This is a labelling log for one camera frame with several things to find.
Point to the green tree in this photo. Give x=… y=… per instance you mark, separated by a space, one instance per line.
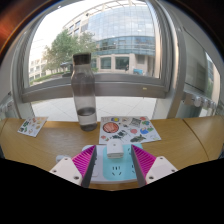
x=63 y=46

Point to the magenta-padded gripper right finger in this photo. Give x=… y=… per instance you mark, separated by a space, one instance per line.
x=160 y=168

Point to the grey window frame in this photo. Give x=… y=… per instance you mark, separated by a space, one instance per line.
x=100 y=88

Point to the colourful sticker sheet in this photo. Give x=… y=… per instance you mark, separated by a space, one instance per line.
x=32 y=126

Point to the glass office building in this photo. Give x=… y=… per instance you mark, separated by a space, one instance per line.
x=123 y=30

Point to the white and teal power strip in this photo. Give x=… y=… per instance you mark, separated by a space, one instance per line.
x=115 y=170

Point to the clear bottle with dark cap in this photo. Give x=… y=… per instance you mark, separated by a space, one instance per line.
x=84 y=96

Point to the small white charger block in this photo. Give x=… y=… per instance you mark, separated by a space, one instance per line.
x=114 y=148

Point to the grey rail with white sockets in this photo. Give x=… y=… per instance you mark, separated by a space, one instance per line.
x=198 y=100

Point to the space-themed sticker sheet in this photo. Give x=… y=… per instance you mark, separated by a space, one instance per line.
x=128 y=130

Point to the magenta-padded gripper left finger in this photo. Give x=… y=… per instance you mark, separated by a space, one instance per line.
x=66 y=170

